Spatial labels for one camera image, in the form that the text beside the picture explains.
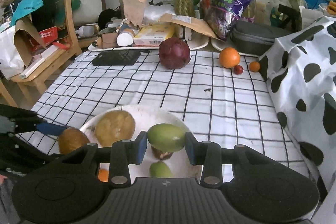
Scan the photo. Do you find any brown mango fruit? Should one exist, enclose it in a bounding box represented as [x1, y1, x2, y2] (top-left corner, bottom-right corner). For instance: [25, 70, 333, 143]
[58, 127, 89, 155]

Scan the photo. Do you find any yellow potato-like fruit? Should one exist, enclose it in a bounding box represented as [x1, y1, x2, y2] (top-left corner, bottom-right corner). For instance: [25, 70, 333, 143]
[94, 110, 135, 147]

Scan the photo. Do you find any small orange tangerine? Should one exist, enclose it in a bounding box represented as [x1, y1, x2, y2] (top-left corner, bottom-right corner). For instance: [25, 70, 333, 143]
[98, 169, 109, 182]

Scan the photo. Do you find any dark brown round fruit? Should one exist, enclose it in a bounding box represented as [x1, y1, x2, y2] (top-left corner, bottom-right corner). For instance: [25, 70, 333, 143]
[151, 146, 173, 160]

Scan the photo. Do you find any green fruit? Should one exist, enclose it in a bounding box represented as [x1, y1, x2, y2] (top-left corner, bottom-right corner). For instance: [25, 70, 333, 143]
[147, 123, 185, 152]
[150, 161, 174, 178]

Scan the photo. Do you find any small red fruit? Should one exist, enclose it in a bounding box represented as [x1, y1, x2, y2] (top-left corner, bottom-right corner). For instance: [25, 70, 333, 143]
[234, 65, 244, 75]

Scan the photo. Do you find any white floral plate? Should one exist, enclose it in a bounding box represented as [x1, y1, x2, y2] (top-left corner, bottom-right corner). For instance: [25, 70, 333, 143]
[80, 105, 202, 181]

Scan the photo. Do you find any checkered tablecloth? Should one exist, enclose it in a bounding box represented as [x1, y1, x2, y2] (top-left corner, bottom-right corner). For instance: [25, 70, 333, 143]
[33, 51, 310, 176]

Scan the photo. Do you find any wooden chair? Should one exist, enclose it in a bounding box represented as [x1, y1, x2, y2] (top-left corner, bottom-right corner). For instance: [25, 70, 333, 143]
[1, 0, 82, 106]

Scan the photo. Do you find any large orange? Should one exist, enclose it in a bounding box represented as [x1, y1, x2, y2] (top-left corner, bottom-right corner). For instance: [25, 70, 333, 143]
[219, 47, 240, 69]

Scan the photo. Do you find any small orange kumquat right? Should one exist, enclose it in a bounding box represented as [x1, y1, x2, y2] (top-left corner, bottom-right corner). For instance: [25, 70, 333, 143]
[249, 61, 261, 72]

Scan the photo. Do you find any white oval tray right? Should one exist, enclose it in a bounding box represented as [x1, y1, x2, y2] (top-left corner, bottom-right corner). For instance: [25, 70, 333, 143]
[210, 38, 259, 57]

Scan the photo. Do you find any white oval tray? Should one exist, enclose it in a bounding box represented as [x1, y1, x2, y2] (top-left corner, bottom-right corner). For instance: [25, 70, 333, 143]
[210, 38, 259, 57]
[88, 32, 210, 52]

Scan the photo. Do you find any white cylinder bottle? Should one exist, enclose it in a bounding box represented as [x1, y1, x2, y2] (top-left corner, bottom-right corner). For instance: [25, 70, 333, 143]
[116, 30, 135, 47]

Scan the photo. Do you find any white oval tray left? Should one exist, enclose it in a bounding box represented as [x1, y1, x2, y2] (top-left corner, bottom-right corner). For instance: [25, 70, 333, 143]
[88, 32, 210, 52]

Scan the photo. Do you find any yellow white box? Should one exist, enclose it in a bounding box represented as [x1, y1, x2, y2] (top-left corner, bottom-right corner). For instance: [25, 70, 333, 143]
[133, 23, 175, 47]

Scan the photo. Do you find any dark grey zipper case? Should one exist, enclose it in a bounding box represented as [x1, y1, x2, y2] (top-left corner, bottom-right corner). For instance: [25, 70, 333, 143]
[230, 20, 291, 56]

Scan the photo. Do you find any cow print cloth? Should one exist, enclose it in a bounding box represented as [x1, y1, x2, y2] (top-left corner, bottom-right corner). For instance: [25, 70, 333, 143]
[258, 15, 336, 224]

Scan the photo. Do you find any brown paper envelope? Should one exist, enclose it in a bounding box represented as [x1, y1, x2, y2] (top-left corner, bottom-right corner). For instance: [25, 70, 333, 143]
[158, 13, 217, 41]

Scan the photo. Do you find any torn brown paper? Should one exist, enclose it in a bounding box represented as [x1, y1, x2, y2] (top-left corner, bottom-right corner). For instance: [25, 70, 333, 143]
[122, 0, 148, 27]

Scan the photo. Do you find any purple snack bag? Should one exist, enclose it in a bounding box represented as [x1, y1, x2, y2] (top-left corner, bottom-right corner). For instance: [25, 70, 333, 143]
[205, 0, 253, 40]

